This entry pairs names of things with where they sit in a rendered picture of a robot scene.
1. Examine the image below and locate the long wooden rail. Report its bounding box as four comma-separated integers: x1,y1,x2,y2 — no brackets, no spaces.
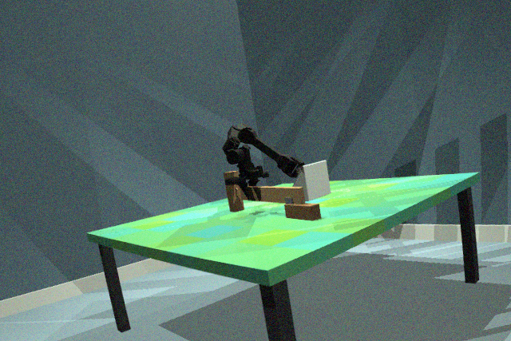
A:
240,186,305,204

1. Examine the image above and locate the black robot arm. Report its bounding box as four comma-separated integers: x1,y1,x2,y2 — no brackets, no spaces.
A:
222,124,305,179

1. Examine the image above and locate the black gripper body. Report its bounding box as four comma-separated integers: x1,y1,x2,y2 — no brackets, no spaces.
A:
225,161,269,185

